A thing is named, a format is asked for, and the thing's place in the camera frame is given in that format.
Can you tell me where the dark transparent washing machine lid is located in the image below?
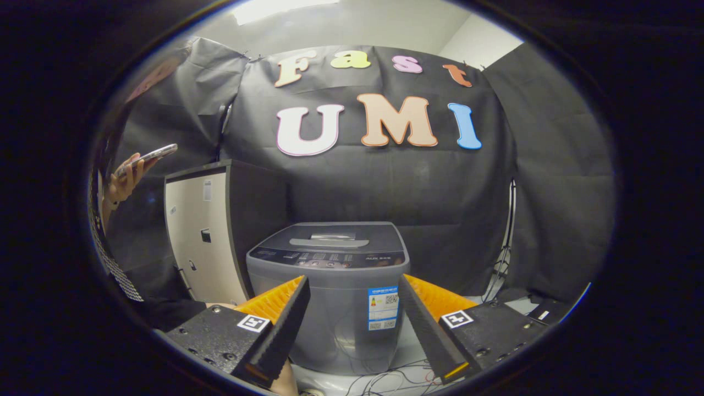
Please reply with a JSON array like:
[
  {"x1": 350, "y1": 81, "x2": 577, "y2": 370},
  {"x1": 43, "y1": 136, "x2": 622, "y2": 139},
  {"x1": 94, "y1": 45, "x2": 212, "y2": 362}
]
[{"x1": 257, "y1": 221, "x2": 406, "y2": 255}]

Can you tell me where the silver smartphone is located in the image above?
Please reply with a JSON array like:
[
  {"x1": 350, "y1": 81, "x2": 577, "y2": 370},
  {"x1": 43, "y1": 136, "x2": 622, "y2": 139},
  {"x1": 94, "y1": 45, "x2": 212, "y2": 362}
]
[{"x1": 115, "y1": 144, "x2": 179, "y2": 178}]

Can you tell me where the black backdrop cloth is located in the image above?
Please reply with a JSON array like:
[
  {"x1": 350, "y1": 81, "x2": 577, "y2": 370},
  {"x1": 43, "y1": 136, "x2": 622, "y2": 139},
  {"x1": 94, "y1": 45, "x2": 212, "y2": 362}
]
[{"x1": 110, "y1": 36, "x2": 615, "y2": 303}]

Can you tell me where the bundle of floor cables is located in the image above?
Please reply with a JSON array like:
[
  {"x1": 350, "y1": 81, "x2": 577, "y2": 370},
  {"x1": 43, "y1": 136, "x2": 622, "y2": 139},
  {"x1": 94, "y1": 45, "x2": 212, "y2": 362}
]
[{"x1": 344, "y1": 360, "x2": 441, "y2": 396}]

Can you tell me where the black box on floor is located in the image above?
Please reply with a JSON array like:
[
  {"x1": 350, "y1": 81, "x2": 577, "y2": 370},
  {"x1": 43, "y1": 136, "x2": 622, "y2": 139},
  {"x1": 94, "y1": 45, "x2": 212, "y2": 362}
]
[{"x1": 528, "y1": 300, "x2": 573, "y2": 325}]

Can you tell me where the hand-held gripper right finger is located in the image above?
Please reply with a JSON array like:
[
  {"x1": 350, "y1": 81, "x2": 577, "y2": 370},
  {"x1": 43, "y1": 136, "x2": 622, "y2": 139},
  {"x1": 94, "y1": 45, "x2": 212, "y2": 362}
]
[{"x1": 398, "y1": 274, "x2": 548, "y2": 384}]

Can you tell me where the grey washing machine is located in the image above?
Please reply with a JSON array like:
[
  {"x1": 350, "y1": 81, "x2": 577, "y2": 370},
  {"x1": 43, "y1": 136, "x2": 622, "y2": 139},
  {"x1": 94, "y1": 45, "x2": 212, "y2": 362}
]
[{"x1": 246, "y1": 221, "x2": 411, "y2": 376}]

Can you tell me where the beige cabinet with dark side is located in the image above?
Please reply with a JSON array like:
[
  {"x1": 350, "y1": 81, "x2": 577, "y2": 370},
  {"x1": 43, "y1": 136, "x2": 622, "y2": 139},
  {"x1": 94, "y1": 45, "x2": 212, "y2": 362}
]
[{"x1": 164, "y1": 159, "x2": 291, "y2": 306}]

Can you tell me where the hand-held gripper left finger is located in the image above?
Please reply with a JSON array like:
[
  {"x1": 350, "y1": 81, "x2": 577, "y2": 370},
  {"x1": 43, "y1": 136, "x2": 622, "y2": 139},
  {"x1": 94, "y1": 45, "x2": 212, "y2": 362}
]
[{"x1": 165, "y1": 275, "x2": 310, "y2": 388}]

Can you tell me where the black light stand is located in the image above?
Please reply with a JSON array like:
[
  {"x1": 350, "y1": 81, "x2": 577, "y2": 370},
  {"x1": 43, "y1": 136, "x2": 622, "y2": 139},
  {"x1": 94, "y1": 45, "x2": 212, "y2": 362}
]
[{"x1": 484, "y1": 179, "x2": 518, "y2": 302}]

